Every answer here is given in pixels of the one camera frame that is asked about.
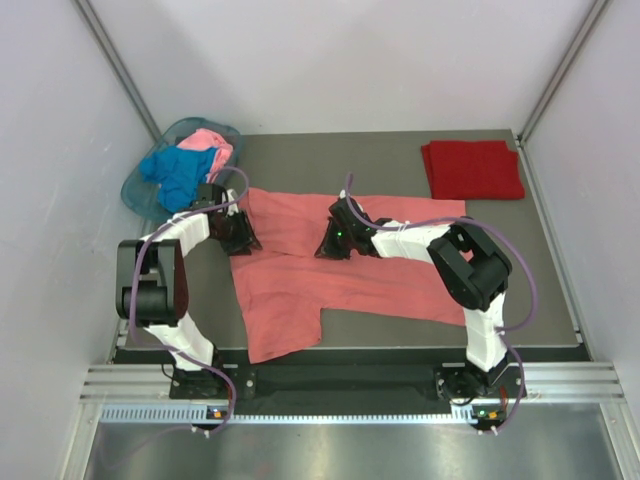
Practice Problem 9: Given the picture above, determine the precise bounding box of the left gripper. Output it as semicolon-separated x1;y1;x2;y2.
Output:
212;208;262;256

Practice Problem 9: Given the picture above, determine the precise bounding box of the salmon pink t-shirt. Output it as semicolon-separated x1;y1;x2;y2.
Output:
231;188;464;363

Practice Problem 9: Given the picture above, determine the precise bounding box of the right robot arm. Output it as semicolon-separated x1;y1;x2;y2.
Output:
315;195;512;406

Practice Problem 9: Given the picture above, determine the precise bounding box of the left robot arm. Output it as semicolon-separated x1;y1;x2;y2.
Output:
115;184;261;398

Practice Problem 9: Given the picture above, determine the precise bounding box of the blue t-shirt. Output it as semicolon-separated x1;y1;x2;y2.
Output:
138;146;217;213

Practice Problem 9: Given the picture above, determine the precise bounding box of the light pink t-shirt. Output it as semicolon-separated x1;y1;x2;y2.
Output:
178;128;235;183

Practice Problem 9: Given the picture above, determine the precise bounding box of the teal plastic basket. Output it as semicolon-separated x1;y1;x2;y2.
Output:
121;117;243;224

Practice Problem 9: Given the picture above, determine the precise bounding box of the folded red t-shirt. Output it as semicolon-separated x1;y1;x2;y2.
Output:
421;140;525;200

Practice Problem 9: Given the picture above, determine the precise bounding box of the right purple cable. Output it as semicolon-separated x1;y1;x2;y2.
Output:
344;172;540;436

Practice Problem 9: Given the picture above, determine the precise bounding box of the purple cable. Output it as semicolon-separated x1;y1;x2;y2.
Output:
127;166;251;434
344;172;540;436

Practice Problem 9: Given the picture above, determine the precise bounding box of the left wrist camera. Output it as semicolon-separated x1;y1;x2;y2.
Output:
191;183;240;216

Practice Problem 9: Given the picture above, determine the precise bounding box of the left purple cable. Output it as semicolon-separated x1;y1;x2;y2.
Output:
127;166;251;434

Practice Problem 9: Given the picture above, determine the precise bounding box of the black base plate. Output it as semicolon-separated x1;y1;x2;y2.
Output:
169;347;591;414

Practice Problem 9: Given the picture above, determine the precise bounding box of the slotted cable duct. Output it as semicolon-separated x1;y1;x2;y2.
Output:
99;403;502;426

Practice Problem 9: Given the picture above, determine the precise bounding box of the left aluminium corner post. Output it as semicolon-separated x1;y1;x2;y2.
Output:
71;0;162;141

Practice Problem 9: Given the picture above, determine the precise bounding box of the aluminium corner post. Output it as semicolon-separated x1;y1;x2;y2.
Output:
71;0;162;141
515;0;612;147

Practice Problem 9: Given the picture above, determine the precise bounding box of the right aluminium corner post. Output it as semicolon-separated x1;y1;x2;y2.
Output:
515;0;612;147

